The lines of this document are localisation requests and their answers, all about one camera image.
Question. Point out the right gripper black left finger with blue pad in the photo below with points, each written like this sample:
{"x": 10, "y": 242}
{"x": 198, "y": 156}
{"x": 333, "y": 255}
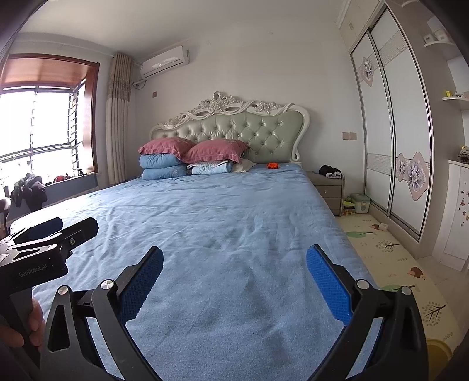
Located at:
{"x": 69, "y": 351}

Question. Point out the pink pillow right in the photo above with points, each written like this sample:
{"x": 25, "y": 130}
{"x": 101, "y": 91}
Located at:
{"x": 215, "y": 150}

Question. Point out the green white storage box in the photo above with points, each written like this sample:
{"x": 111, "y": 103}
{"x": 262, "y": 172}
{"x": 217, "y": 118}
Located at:
{"x": 361, "y": 202}

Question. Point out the pink pillow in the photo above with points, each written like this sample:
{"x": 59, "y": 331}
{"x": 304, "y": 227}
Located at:
{"x": 215, "y": 150}
{"x": 176, "y": 146}

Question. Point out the white sliding wardrobe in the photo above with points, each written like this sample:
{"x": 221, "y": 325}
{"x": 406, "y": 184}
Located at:
{"x": 401, "y": 53}

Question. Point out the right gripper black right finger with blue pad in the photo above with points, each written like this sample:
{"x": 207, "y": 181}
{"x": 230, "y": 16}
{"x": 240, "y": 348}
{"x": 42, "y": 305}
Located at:
{"x": 383, "y": 336}

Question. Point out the green tufted headboard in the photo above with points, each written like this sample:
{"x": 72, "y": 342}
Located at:
{"x": 272, "y": 131}

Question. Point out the white side cabinet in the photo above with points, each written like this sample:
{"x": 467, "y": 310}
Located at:
{"x": 452, "y": 244}

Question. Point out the black white cloth item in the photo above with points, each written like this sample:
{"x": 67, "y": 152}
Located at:
{"x": 330, "y": 172}

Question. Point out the pink pillow left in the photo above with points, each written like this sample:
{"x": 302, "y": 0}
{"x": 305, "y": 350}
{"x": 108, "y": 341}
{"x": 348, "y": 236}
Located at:
{"x": 176, "y": 146}

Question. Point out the beige curtain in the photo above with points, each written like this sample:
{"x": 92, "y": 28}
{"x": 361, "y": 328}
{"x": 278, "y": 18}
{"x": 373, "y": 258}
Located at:
{"x": 117, "y": 108}

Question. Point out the cartoon tree play mat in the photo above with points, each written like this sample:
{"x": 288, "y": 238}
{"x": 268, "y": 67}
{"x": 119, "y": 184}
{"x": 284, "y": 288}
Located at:
{"x": 392, "y": 266}

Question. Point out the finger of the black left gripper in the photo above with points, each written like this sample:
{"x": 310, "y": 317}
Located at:
{"x": 75, "y": 235}
{"x": 37, "y": 232}

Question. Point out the yellow trash bin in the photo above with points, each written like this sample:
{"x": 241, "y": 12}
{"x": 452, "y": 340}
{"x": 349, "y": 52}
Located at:
{"x": 439, "y": 358}

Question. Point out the grey bedside table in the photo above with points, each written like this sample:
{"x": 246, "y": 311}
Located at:
{"x": 330, "y": 189}

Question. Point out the dark clothes pile on chair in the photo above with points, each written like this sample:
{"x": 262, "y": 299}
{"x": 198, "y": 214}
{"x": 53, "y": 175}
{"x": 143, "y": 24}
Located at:
{"x": 30, "y": 190}

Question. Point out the folded blue quilt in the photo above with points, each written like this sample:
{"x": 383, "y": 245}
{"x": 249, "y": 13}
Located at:
{"x": 162, "y": 166}

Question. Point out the window with wooden frame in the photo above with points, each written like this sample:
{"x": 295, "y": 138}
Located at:
{"x": 47, "y": 119}

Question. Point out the blue bed sheet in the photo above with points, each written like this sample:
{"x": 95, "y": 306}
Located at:
{"x": 235, "y": 300}

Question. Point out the white air conditioner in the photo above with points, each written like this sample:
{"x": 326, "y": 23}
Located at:
{"x": 175, "y": 57}

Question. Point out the person's left hand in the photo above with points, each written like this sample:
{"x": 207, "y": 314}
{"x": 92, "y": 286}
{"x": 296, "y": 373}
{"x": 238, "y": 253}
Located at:
{"x": 36, "y": 322}

